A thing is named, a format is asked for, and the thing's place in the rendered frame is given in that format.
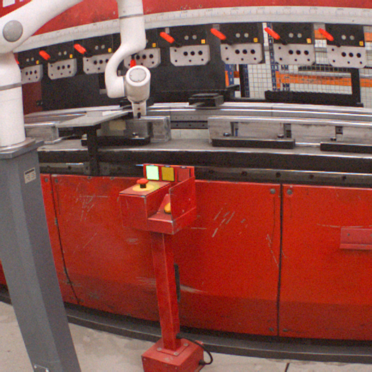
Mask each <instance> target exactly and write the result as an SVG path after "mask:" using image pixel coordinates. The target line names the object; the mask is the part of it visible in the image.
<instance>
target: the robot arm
mask: <svg viewBox="0 0 372 372"><path fill-rule="evenodd" d="M82 1H84V0H32V1H31V2H29V3H28V4H26V5H24V6H23V7H21V8H19V9H17V10H15V11H13V12H11V13H9V14H7V15H5V16H3V17H2V18H0V153H3V152H9V151H13V150H18V149H22V148H25V147H28V146H31V145H33V144H34V143H35V142H36V139H35V138H34V137H33V136H32V137H25V129H24V114H23V104H22V82H21V71H20V69H19V66H18V64H17V62H16V60H15V58H14V54H13V50H14V49H16V48H17V47H19V46H20V45H21V44H23V43H24V42H25V41H26V40H27V39H28V38H29V37H30V36H31V35H32V34H34V33H35V32H36V31H37V30H38V29H39V28H40V27H41V26H42V25H44V24H45V23H47V22H48V21H49V20H51V19H52V18H54V17H56V16H57V15H58V14H61V13H62V12H63V11H65V10H67V9H69V8H70V7H72V6H74V5H76V4H78V3H79V2H82ZM115 1H116V2H117V4H118V17H119V24H120V34H121V45H120V47H119V49H118V50H117V51H116V52H115V54H114V55H113V56H112V57H111V58H110V60H109V61H108V63H107V66H106V70H105V83H106V92H107V95H108V96H109V97H110V98H118V97H125V96H127V98H128V100H129V101H130V102H132V109H133V115H134V116H137V117H138V119H140V118H141V115H142V116H145V115H146V100H147V99H148V97H149V94H150V72H149V70H148V69H147V68H145V67H143V66H134V67H132V68H131V69H130V70H128V72H127V74H126V75H125V76H121V77H118V76H117V68H118V65H119V64H120V62H121V61H122V60H123V59H125V58H126V57H127V56H130V55H132V54H135V53H137V52H140V51H142V50H143V49H144V48H145V47H146V34H145V27H144V14H143V3H142V0H115Z"/></svg>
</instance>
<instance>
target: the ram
mask: <svg viewBox="0 0 372 372"><path fill-rule="evenodd" d="M31 1H32V0H23V1H20V0H14V4H10V5H7V6H5V7H3V0H0V18H2V17H3V16H5V15H7V14H9V13H11V12H13V11H15V10H17V9H19V8H21V7H23V6H24V5H26V4H28V3H29V2H31ZM142 3H143V14H144V15H147V14H155V13H165V12H172V11H184V10H197V9H206V8H225V7H258V6H308V7H344V8H366V9H372V0H142ZM114 19H119V17H118V4H117V2H116V1H115V0H84V1H82V2H79V3H78V4H76V5H74V6H72V7H70V8H69V9H67V10H65V11H63V12H62V13H61V14H58V15H57V16H56V17H54V18H52V19H51V20H49V21H48V22H47V23H45V24H44V25H42V26H41V27H40V28H39V29H38V30H37V31H36V32H35V33H34V34H32V35H31V36H36V35H39V34H44V33H49V32H52V31H57V30H62V29H66V28H71V27H77V26H81V25H86V24H93V23H96V22H103V21H109V20H114ZM224 22H261V23H271V22H311V23H313V24H324V23H340V24H362V25H363V26H370V27H372V18H371V17H360V16H337V15H321V14H237V15H222V16H202V17H193V18H179V19H167V20H161V21H151V22H145V23H144V27H145V29H149V28H169V27H171V26H178V25H193V24H212V25H213V24H219V23H224ZM115 33H120V26H116V27H109V28H102V29H97V30H91V31H85V32H81V33H75V34H69V35H66V36H60V37H55V38H51V39H46V40H41V41H38V42H33V43H28V44H25V45H20V46H19V47H17V48H16V49H14V50H13V54H16V53H18V52H20V51H24V50H29V49H33V48H38V47H47V46H48V45H52V44H55V43H61V42H67V41H71V40H83V38H87V37H94V36H101V35H105V34H115ZM31 36H30V37H31Z"/></svg>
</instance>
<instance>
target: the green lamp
mask: <svg viewBox="0 0 372 372"><path fill-rule="evenodd" d="M147 178H148V179H158V167H152V166H147Z"/></svg>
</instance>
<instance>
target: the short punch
mask: <svg viewBox="0 0 372 372"><path fill-rule="evenodd" d="M117 76H118V77H121V72H120V70H119V71H117ZM98 89H99V90H100V94H107V92H106V83H105V72H101V73H98Z"/></svg>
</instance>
